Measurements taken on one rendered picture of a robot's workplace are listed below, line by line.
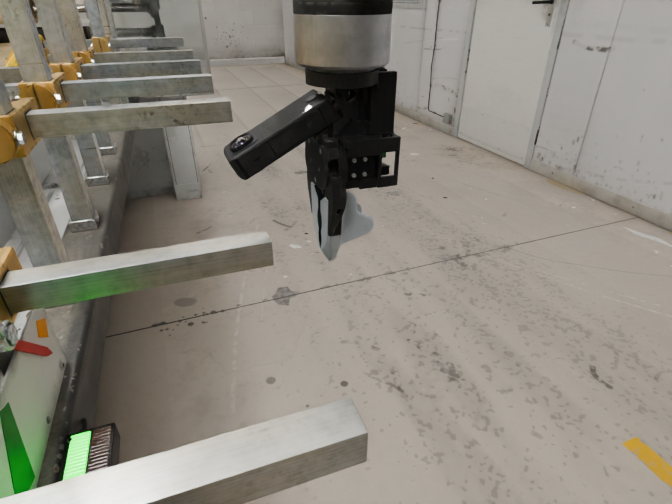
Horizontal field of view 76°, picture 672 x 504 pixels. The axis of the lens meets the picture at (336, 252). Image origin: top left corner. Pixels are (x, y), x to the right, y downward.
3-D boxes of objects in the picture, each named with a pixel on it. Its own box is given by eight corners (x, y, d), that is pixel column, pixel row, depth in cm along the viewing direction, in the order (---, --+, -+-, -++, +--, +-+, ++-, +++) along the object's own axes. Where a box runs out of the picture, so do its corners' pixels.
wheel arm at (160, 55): (193, 60, 127) (191, 49, 125) (194, 61, 124) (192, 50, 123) (52, 66, 116) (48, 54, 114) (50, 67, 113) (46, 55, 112)
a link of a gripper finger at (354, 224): (376, 264, 51) (380, 191, 46) (328, 274, 49) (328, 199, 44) (366, 252, 53) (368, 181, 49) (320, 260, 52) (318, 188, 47)
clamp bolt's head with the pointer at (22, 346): (67, 338, 49) (5, 317, 35) (69, 360, 48) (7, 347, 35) (47, 342, 48) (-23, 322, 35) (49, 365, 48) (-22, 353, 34)
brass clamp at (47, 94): (76, 100, 82) (68, 71, 80) (64, 115, 71) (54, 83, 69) (39, 102, 80) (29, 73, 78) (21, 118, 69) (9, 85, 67)
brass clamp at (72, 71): (91, 80, 102) (85, 56, 100) (84, 89, 91) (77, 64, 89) (62, 81, 101) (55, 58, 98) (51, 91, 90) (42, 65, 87)
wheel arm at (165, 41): (183, 45, 167) (182, 35, 166) (184, 46, 165) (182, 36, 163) (36, 50, 153) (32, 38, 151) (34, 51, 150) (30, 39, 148)
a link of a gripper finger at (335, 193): (346, 240, 46) (347, 160, 42) (332, 242, 46) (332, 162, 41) (331, 221, 50) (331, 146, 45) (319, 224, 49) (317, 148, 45)
